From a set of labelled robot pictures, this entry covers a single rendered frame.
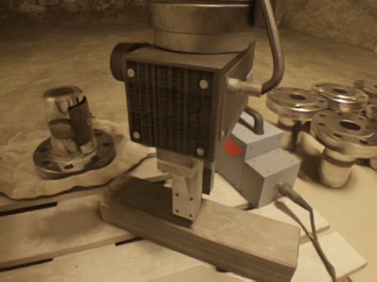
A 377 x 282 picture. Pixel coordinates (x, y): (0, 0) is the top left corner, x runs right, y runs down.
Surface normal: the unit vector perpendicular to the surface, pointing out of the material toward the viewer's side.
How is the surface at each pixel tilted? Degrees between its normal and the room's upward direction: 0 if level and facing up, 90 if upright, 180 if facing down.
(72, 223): 0
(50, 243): 0
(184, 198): 90
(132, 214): 90
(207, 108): 90
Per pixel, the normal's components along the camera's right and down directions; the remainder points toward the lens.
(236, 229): 0.02, -0.87
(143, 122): -0.39, 0.45
